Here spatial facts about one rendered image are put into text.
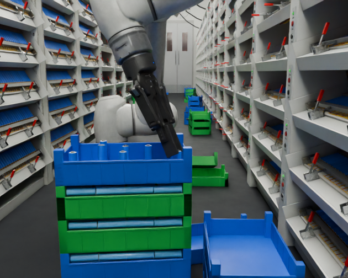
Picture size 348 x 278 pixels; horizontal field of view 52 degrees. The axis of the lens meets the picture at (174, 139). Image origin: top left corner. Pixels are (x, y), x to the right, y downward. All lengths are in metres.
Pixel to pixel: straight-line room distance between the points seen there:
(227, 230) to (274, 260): 0.18
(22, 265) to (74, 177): 0.63
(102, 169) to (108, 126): 0.87
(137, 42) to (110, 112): 0.87
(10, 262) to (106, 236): 0.62
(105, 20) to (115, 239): 0.49
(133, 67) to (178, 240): 0.41
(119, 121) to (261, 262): 0.95
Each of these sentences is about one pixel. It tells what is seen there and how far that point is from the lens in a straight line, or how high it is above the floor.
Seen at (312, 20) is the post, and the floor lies 0.82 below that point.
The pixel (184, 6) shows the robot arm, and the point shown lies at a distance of 0.86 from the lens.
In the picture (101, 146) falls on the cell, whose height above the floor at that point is 0.47.
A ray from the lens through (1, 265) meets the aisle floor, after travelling 1.40.
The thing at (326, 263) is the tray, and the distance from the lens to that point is 1.13.
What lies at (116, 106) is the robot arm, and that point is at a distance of 1.65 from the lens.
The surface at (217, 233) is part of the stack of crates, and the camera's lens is 1.10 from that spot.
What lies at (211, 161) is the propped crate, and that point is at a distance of 2.14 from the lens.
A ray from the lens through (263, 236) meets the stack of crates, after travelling 1.12.
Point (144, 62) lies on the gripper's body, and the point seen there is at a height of 0.67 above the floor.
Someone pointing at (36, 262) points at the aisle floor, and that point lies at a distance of 1.37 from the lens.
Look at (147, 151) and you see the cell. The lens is 0.87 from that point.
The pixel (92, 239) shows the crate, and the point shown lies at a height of 0.27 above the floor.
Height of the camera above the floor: 0.64
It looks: 11 degrees down
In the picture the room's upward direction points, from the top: straight up
